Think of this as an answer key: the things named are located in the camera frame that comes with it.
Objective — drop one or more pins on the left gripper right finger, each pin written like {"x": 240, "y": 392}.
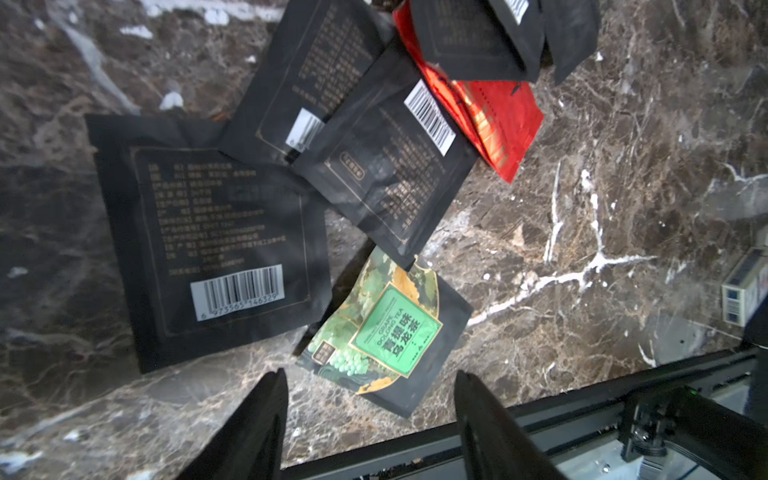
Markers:
{"x": 493, "y": 445}

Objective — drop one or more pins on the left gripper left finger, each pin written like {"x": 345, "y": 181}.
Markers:
{"x": 249, "y": 445}

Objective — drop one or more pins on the green tea bag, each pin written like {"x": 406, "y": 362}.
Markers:
{"x": 391, "y": 336}

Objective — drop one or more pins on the small red tea bag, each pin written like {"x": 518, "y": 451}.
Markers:
{"x": 500, "y": 118}

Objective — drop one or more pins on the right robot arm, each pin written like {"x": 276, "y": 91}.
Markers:
{"x": 683, "y": 416}

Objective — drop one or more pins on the black tea bag lower left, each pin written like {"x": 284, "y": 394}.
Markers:
{"x": 213, "y": 253}

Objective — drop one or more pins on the black tea bag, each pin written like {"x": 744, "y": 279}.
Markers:
{"x": 318, "y": 53}
{"x": 213, "y": 253}
{"x": 390, "y": 159}
{"x": 471, "y": 40}

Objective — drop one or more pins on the black tea bag upper left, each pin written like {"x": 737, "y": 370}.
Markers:
{"x": 390, "y": 159}

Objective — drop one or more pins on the black tea bag top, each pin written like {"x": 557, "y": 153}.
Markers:
{"x": 471, "y": 40}

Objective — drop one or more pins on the small white box by wall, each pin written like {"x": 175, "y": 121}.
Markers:
{"x": 745, "y": 288}

